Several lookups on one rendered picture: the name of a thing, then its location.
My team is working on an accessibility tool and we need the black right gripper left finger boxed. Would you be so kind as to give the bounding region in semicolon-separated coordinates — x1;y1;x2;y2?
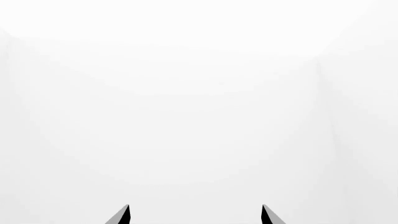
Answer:
104;203;132;224

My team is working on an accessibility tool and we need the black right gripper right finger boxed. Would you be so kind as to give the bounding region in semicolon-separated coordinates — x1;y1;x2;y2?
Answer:
261;203;287;224

